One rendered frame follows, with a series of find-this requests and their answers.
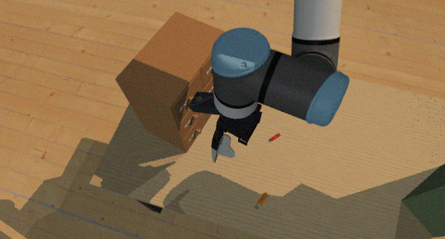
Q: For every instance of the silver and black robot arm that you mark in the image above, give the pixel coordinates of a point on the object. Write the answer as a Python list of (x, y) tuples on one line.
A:
[(247, 71)]

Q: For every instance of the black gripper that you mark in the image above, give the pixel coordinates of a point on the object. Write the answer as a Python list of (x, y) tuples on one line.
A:
[(241, 128)]

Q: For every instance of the brown wooden chest of drawers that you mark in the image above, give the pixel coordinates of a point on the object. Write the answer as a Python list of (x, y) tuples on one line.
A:
[(161, 71)]

